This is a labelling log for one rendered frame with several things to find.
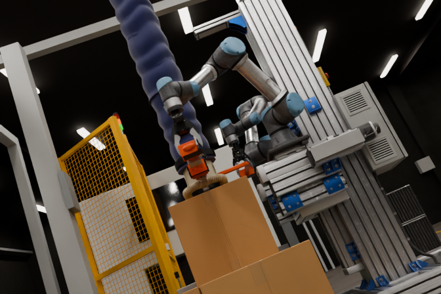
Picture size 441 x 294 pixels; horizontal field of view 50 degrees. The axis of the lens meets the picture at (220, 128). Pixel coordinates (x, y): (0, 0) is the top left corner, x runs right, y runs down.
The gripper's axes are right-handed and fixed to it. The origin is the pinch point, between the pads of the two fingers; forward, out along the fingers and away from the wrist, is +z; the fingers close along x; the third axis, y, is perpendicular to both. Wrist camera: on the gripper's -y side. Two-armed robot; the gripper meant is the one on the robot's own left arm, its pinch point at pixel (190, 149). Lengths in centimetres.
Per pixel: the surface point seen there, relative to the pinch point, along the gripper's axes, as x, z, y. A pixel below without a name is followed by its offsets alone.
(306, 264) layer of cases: -21, 60, -28
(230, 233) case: -2.4, 35.6, 30.1
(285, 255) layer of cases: -16, 55, -29
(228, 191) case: -8.8, 16.9, 30.0
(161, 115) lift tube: 8, -41, 54
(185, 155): 3.1, 2.8, -3.1
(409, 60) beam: -577, -274, 889
